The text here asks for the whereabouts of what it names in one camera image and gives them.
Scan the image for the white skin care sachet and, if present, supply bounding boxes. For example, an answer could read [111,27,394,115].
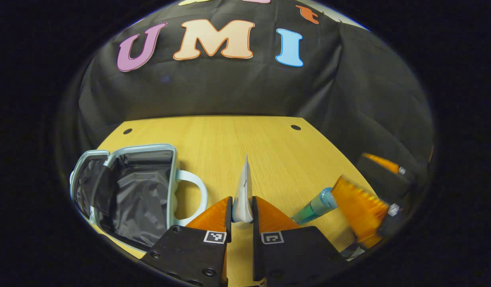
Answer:
[232,155,254,224]

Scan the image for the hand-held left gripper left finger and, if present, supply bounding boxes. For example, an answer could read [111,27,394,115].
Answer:
[141,196,233,287]

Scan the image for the light blue suitcase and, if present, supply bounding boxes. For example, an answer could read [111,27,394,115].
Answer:
[69,143,209,252]

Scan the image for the blue skin care bottle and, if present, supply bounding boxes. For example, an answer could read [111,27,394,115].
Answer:
[291,187,338,225]

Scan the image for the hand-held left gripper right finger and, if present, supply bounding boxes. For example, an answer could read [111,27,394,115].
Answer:
[252,195,349,287]

